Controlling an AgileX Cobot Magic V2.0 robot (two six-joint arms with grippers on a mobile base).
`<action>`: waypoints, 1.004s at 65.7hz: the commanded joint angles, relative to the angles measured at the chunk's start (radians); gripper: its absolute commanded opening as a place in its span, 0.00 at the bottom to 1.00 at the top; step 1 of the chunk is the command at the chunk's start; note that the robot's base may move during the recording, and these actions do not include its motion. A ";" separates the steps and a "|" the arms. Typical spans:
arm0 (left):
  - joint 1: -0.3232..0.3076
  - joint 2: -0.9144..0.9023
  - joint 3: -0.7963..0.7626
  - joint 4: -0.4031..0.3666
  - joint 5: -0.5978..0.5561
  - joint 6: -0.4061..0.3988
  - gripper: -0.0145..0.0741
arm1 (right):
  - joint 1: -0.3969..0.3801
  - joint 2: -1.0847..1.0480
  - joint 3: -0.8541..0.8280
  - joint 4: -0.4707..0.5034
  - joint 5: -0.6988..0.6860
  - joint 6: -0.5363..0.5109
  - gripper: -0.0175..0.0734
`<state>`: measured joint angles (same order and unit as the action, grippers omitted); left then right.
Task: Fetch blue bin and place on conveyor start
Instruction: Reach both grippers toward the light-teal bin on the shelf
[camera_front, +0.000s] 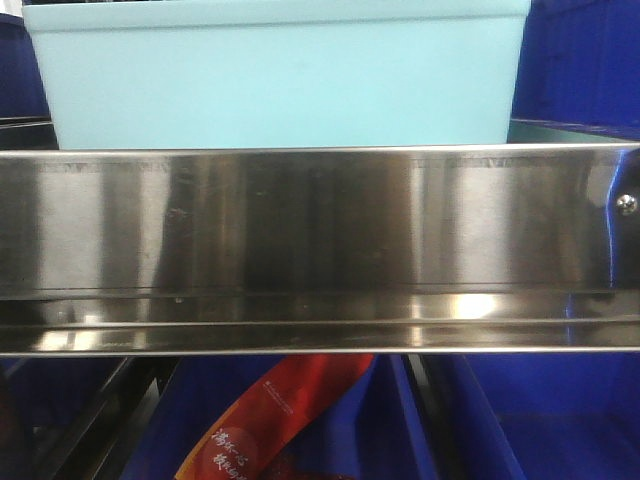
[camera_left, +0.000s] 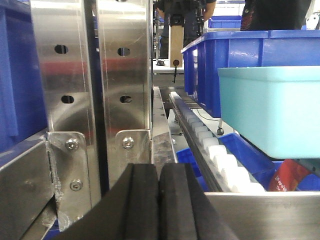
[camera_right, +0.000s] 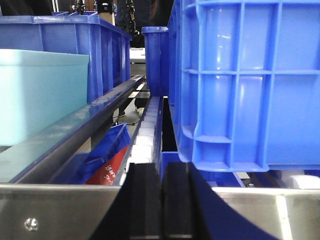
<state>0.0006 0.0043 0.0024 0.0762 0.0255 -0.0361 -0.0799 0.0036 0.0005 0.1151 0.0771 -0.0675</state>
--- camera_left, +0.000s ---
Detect right metal rack upright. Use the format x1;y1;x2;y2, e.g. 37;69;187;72
96;0;152;186

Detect white roller track rail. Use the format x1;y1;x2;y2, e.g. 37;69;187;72
169;91;265;195

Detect left metal rack upright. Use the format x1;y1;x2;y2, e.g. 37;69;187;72
30;0;101;231

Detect dark blue crate at left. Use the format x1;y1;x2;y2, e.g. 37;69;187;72
0;0;48;153

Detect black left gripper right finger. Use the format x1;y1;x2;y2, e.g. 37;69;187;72
159;163;238;240

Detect large dark blue crate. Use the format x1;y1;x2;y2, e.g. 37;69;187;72
181;30;320;118

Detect person in dark clothes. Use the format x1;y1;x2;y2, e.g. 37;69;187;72
157;0;216;59

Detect steel frame crossbar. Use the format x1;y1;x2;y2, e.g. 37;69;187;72
206;191;320;240

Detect red snack package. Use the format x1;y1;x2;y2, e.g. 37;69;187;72
268;158;311;192

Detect metal rack upright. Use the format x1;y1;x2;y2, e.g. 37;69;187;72
96;0;152;186
30;0;101;231

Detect light blue plastic bin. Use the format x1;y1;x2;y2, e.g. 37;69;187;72
218;66;320;159

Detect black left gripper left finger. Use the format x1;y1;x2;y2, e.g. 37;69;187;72
55;163;159;240

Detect person in black shirt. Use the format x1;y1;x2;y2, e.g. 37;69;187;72
240;0;312;31

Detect lower blue bin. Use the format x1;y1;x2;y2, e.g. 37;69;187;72
175;132;320;192

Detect wooden board with knob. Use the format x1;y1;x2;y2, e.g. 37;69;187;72
168;25;184;68

